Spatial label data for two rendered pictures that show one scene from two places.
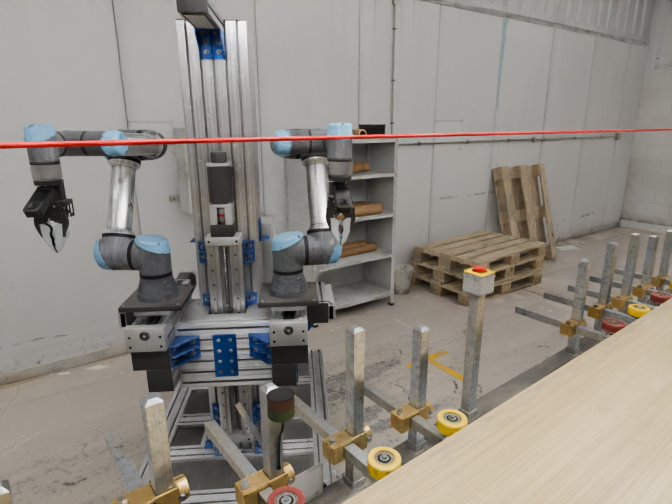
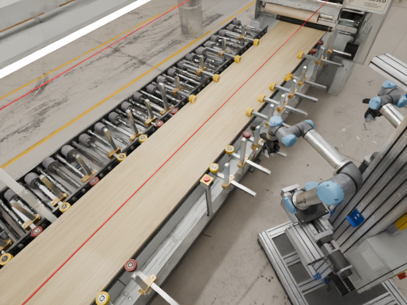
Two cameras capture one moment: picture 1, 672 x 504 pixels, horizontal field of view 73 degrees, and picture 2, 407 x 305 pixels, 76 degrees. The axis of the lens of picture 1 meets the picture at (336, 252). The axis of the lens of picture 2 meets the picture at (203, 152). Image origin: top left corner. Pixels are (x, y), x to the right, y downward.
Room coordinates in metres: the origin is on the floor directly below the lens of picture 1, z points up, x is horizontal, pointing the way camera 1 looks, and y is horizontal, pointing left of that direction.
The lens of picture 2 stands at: (2.35, -0.67, 2.74)
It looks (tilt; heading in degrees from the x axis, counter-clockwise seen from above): 51 degrees down; 168
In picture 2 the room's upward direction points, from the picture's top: 5 degrees counter-clockwise
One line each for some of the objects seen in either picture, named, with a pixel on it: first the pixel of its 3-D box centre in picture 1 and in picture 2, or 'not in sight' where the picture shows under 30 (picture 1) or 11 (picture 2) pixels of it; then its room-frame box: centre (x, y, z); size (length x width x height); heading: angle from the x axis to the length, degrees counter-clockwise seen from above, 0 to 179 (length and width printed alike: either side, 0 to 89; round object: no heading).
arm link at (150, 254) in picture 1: (151, 253); not in sight; (1.64, 0.69, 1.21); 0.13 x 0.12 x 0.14; 88
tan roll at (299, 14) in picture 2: not in sight; (304, 15); (-0.96, 1.69, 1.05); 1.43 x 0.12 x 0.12; 38
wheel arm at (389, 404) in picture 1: (398, 411); (232, 183); (1.22, -0.19, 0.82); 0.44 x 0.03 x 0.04; 38
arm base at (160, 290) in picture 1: (157, 283); not in sight; (1.64, 0.68, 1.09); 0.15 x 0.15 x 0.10
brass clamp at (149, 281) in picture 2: (573, 326); (147, 284); (1.81, -1.02, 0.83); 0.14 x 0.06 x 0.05; 128
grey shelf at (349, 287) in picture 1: (342, 227); not in sight; (4.02, -0.06, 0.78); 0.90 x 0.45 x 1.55; 125
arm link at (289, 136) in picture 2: (327, 141); (288, 135); (1.48, 0.03, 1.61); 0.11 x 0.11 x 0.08; 12
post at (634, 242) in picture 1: (627, 280); not in sight; (2.13, -1.43, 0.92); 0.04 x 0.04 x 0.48; 38
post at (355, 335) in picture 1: (354, 409); (242, 157); (1.06, -0.05, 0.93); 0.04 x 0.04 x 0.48; 38
